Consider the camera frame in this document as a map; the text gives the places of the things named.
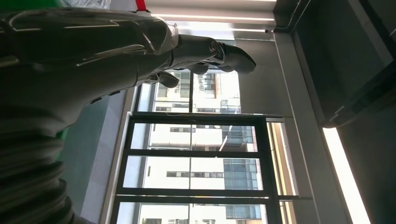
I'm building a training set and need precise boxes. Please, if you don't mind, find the dark ceiling duct box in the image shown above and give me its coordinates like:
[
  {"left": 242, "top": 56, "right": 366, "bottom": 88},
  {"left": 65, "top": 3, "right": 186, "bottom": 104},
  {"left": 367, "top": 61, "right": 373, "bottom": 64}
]
[{"left": 290, "top": 0, "right": 396, "bottom": 129}]

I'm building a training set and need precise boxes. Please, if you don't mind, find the black framed window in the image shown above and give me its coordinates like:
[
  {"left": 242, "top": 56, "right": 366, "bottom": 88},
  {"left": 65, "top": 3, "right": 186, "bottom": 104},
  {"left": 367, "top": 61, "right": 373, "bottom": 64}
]
[{"left": 110, "top": 69, "right": 281, "bottom": 224}]

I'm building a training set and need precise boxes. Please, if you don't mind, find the long ceiling light strip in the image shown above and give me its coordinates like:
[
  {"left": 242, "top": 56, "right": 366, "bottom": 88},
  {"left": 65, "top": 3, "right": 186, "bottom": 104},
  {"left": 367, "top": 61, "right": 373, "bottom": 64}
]
[{"left": 322, "top": 126, "right": 372, "bottom": 224}]

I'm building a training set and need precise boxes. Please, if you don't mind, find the beige window side trim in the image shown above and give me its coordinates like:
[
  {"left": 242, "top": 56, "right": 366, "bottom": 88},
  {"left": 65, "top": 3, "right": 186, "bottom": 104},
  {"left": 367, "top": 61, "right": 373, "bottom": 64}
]
[{"left": 266, "top": 122, "right": 299, "bottom": 224}]

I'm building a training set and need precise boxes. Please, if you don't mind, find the ribbed grey left arm sleeve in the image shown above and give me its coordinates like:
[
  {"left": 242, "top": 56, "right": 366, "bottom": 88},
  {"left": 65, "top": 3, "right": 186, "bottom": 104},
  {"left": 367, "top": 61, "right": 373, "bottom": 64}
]
[{"left": 0, "top": 128, "right": 75, "bottom": 224}]

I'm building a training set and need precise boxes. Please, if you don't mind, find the pale building outside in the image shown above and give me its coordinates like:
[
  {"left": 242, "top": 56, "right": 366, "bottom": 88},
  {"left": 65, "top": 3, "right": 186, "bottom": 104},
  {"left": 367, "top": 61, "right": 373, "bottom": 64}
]
[{"left": 123, "top": 70, "right": 269, "bottom": 224}]

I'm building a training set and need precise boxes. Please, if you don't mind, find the grey roller blind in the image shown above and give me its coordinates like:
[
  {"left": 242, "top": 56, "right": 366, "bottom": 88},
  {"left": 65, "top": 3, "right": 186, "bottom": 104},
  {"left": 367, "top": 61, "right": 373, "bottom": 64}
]
[{"left": 234, "top": 38, "right": 295, "bottom": 118}]

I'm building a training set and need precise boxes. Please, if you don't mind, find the green partition panel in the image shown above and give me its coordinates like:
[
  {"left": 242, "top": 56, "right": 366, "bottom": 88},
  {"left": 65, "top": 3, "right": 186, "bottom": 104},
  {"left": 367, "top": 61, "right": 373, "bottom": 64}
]
[{"left": 56, "top": 92, "right": 112, "bottom": 214}]

